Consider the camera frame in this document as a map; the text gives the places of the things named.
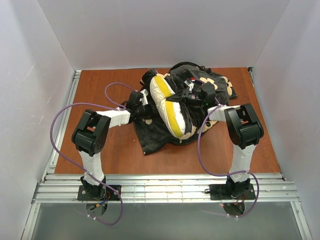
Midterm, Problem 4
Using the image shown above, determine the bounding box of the white pillow with yellow edge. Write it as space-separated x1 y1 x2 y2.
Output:
149 75 186 139

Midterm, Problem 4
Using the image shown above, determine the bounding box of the black floral plush pillowcase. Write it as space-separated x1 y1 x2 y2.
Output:
133 62 238 155

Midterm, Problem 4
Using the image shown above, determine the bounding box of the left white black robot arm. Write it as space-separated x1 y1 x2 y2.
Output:
71 90 157 199

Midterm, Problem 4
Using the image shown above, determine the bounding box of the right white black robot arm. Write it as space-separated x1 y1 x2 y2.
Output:
166 82 264 200

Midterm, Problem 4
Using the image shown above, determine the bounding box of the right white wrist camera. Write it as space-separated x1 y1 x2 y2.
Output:
184 78 195 93

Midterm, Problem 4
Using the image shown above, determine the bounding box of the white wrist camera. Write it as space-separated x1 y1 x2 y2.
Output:
184 78 195 93
140 89 149 106

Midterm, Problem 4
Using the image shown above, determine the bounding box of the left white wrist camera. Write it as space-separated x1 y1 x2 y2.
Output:
140 89 149 106

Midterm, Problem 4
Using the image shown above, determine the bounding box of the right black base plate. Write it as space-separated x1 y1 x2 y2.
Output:
204 184 256 200

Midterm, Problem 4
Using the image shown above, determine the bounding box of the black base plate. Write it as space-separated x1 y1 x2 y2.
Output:
204 184 256 200
77 185 122 202

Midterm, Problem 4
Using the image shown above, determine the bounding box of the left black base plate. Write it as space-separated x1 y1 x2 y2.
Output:
77 185 122 202

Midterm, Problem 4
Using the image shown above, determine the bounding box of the aluminium rail frame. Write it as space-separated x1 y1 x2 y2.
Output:
20 67 313 240

